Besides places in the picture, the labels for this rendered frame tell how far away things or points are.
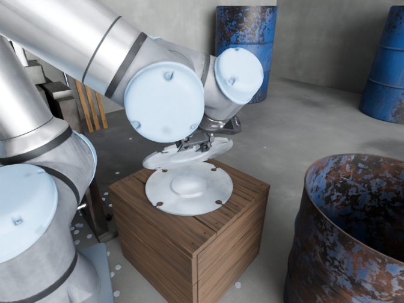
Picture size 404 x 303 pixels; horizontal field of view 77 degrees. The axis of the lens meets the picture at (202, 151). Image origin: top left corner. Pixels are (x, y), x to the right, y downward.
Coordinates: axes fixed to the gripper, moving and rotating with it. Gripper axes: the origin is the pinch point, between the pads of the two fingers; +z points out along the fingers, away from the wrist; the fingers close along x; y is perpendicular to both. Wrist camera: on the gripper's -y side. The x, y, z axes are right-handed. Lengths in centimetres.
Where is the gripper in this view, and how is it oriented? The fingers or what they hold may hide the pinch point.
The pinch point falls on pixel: (192, 144)
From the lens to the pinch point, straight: 68.9
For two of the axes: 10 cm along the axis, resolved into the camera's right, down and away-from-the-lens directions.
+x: 3.0, 9.3, -2.1
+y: -9.1, 2.1, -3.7
